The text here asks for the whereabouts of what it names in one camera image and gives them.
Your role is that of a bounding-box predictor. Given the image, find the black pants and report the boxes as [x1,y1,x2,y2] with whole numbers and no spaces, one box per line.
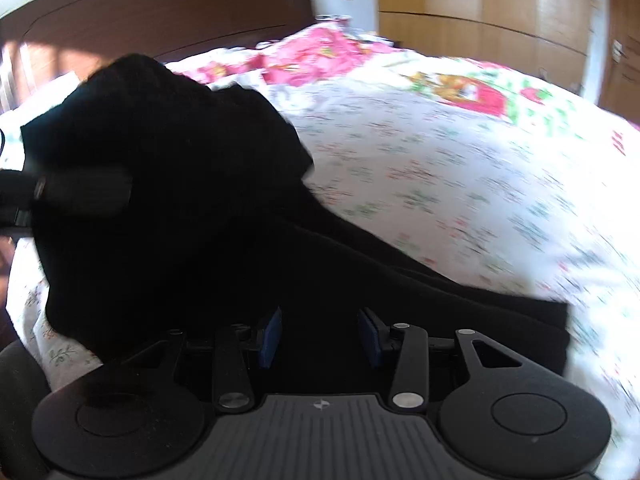
[22,54,570,392]

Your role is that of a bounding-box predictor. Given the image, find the dark wooden headboard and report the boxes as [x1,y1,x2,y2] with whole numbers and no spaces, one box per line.
[1,0,314,110]

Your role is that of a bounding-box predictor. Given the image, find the floral white pink bedsheet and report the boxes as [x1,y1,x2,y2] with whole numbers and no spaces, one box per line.
[4,20,640,480]

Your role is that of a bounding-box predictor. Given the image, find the brown wooden door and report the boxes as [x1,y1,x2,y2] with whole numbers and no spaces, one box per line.
[599,0,639,125]

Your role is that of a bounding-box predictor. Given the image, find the light wooden wardrobe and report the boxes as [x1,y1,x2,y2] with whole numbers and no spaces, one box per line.
[378,0,591,92]

